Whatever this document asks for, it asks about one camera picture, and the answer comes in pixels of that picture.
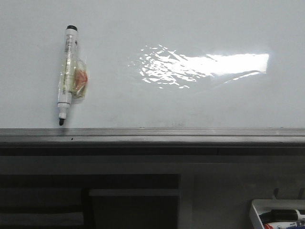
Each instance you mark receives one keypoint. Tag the white black whiteboard marker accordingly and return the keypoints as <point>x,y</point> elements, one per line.
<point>73,81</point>

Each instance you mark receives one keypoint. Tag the white whiteboard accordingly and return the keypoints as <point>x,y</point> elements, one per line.
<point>156,63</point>

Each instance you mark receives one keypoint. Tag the white marker tray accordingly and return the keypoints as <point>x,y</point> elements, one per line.
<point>260,206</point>

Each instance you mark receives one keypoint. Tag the black capped marker in tray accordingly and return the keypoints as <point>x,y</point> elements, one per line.
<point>283,214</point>

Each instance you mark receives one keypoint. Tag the red capped marker in tray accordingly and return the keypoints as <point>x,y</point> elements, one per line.
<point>284,225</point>

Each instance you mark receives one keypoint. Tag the aluminium whiteboard frame rail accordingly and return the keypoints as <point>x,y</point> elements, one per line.
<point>153,137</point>

